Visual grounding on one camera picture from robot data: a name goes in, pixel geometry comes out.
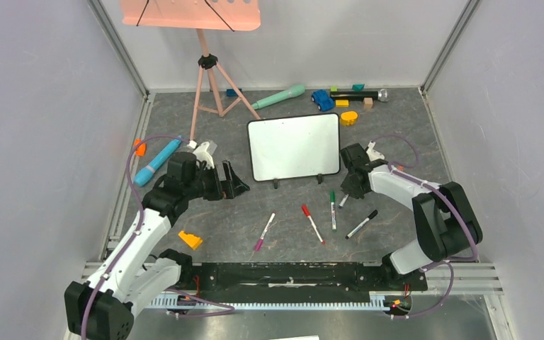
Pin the blue toy car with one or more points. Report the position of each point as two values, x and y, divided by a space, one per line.
322 100

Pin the blue toy microphone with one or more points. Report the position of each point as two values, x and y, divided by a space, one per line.
145 174

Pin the red whiteboard marker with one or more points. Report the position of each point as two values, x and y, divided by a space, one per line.
313 224

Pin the yellow rectangular block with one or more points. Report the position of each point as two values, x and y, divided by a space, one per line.
341 103

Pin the pink music stand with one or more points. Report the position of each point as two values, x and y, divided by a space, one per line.
235 16

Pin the black silver microphone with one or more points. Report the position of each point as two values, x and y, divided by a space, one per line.
379 95

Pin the green whiteboard marker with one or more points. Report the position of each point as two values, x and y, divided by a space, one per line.
332 200

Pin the blue whiteboard marker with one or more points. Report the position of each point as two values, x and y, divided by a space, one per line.
343 201

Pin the orange stair block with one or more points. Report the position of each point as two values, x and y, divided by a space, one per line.
190 240

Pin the black framed whiteboard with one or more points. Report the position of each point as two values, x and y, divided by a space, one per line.
294 147

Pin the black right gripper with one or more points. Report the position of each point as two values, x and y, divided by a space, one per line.
353 183

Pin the beige wooden cube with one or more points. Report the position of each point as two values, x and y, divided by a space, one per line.
367 103

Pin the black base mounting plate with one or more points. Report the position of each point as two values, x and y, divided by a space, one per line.
294 282

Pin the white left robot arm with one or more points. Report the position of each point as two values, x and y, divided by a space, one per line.
106 305

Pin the purple whiteboard marker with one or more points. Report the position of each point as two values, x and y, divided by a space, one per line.
264 232

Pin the teal block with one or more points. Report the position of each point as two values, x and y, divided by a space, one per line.
358 87

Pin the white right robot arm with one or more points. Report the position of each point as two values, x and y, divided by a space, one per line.
444 220

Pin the black whiteboard marker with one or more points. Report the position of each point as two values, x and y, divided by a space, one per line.
363 223

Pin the small orange block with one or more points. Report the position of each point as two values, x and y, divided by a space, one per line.
140 148

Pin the mint green toy microphone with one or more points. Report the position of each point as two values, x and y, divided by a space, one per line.
292 92

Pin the yellow oval block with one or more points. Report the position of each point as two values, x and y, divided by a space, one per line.
348 118

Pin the dark blue block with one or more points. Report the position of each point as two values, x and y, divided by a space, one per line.
231 93

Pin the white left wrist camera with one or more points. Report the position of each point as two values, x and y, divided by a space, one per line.
204 152

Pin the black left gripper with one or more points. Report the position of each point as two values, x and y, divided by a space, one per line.
232 186

